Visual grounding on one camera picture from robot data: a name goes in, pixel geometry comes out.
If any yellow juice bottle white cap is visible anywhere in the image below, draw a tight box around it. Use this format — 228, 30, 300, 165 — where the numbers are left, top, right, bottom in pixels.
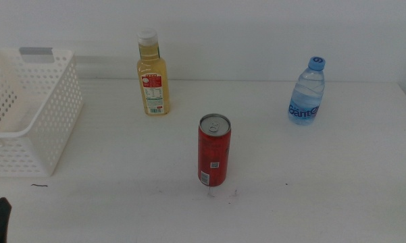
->
136, 28, 172, 117

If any red soda can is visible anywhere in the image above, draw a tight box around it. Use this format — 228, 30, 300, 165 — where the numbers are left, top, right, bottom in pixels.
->
197, 113, 232, 188

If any clear water bottle blue cap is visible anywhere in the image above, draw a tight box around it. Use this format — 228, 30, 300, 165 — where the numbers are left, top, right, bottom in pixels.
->
287, 56, 326, 126

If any white perforated plastic basket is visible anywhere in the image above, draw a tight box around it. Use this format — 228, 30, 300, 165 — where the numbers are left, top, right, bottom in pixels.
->
0, 47, 84, 178

